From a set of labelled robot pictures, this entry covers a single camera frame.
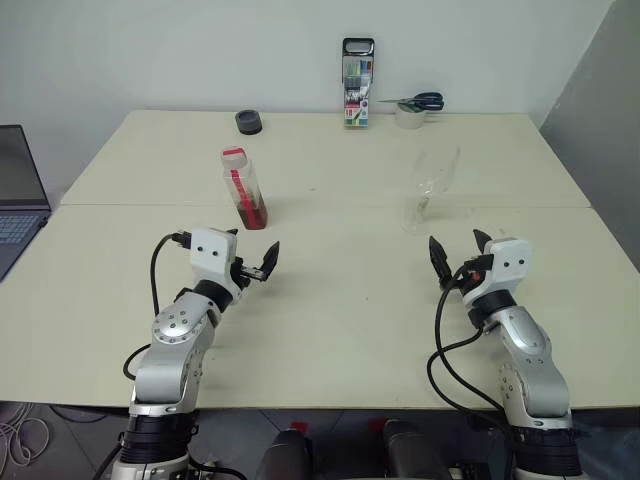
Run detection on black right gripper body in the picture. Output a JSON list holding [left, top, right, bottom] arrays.
[[449, 253, 496, 301]]

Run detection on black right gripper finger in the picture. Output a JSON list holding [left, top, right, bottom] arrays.
[[472, 228, 496, 259], [428, 236, 454, 292]]

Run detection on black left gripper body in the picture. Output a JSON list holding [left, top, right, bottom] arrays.
[[230, 257, 267, 292]]

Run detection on clear wine glass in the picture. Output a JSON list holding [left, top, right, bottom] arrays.
[[402, 144, 464, 236]]

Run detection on plastic bottle with red liquid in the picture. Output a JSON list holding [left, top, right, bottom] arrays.
[[218, 146, 271, 232]]

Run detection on white tape roll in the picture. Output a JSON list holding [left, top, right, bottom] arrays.
[[394, 103, 427, 131]]

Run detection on grey partition panel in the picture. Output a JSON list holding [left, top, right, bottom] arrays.
[[539, 0, 640, 277]]

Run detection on dark rounded shape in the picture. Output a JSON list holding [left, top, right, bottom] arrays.
[[254, 427, 314, 480], [382, 418, 454, 480]]

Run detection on marker pen pack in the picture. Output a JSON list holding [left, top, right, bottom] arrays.
[[341, 37, 376, 130]]

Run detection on grey laptop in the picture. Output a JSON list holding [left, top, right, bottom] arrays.
[[0, 124, 53, 284]]

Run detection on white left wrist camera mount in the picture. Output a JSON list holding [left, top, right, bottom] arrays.
[[189, 227, 246, 304]]

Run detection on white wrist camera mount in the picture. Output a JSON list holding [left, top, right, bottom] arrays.
[[462, 238, 532, 307], [189, 227, 246, 304]]

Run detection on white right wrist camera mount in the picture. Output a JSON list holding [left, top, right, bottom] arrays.
[[462, 238, 532, 307]]

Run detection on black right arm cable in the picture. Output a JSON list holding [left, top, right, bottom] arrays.
[[425, 264, 521, 480]]

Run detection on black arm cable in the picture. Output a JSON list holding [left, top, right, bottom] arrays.
[[122, 230, 194, 384], [425, 264, 521, 480]]

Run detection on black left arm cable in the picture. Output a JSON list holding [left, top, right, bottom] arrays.
[[122, 230, 194, 384]]

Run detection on black handled scissors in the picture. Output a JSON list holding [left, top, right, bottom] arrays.
[[376, 91, 445, 112]]

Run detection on white floor cables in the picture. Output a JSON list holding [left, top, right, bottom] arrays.
[[0, 399, 52, 464]]

